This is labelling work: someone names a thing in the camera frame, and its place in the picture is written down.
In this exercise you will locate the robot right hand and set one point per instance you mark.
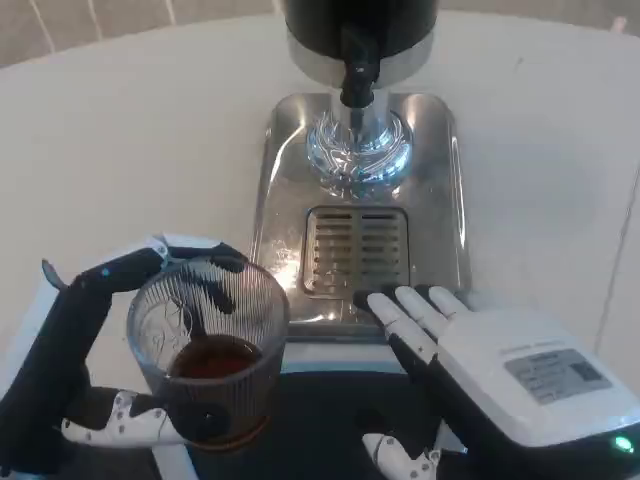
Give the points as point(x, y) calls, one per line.
point(500, 350)

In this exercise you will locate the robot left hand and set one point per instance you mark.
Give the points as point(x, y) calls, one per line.
point(55, 340)

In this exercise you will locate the clear ribbed glass cup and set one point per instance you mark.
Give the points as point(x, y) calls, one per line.
point(210, 360)

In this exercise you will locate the slotted steel drain grid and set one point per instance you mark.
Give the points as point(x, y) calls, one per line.
point(357, 247)

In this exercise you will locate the black white robot torso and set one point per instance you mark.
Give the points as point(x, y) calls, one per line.
point(320, 400)

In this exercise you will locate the steel drip tray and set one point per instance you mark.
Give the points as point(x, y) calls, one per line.
point(282, 200)

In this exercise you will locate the black dispenser tap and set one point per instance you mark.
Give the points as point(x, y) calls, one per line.
point(357, 65)

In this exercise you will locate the black steel drink dispenser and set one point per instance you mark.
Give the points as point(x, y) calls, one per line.
point(320, 30)

